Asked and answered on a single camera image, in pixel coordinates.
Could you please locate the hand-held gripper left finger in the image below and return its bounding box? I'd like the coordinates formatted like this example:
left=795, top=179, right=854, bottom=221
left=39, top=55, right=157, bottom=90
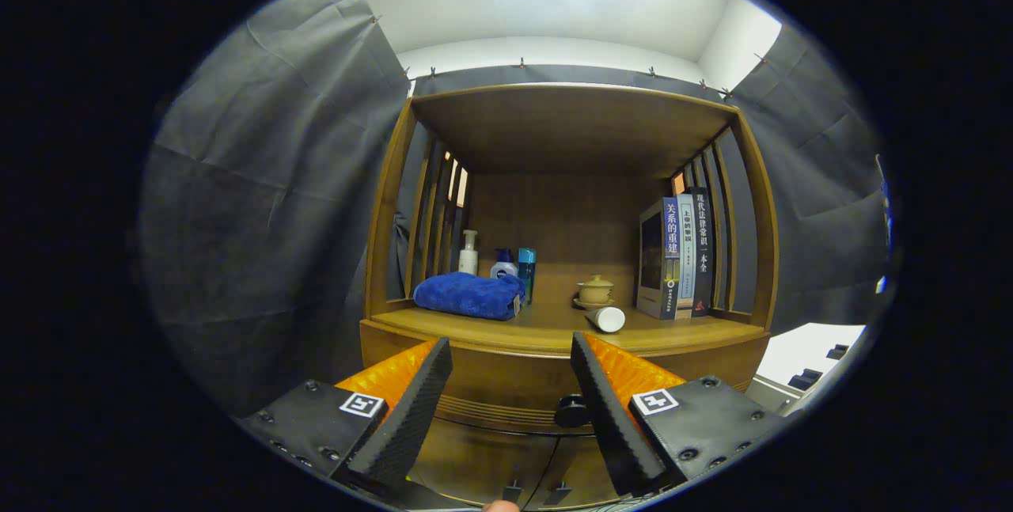
left=237, top=338, right=454, bottom=497

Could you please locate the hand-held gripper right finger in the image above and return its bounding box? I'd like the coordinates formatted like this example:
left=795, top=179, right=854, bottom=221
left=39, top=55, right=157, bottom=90
left=570, top=332, right=792, bottom=497

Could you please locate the white and green tube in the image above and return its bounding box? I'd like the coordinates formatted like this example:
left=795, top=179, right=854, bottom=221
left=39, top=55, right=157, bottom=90
left=586, top=306, right=626, bottom=334

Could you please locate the wooden countertop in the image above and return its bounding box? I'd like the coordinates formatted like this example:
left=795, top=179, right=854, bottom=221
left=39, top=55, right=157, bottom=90
left=362, top=302, right=770, bottom=358

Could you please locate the white cabinet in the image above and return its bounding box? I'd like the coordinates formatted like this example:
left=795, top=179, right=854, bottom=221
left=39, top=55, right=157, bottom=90
left=756, top=323, right=867, bottom=394

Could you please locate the wooden cabinet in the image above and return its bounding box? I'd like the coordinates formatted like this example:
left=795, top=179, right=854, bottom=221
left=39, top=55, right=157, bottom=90
left=360, top=83, right=780, bottom=510

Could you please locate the tan lidded tea cup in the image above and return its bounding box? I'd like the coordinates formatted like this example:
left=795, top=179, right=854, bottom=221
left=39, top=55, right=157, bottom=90
left=578, top=274, right=615, bottom=305

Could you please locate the blue folded towel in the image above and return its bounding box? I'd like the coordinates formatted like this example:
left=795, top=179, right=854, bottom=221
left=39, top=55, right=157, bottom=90
left=413, top=272, right=526, bottom=321

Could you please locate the tall blue bottle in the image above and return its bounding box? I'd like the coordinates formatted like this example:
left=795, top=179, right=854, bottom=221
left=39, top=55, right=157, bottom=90
left=518, top=248, right=537, bottom=305

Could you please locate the book with pale spine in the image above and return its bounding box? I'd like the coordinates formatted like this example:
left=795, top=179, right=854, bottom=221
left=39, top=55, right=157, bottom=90
left=675, top=192, right=697, bottom=319

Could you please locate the book with blue spine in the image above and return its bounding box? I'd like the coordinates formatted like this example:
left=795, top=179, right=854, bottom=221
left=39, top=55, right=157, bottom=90
left=636, top=197, right=681, bottom=320

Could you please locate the book with black spine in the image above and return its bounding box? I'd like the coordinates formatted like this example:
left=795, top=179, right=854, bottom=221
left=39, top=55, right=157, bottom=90
left=687, top=187, right=715, bottom=317

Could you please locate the colourful printed bag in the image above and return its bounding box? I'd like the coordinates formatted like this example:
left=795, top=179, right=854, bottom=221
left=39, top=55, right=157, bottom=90
left=875, top=154, right=895, bottom=260

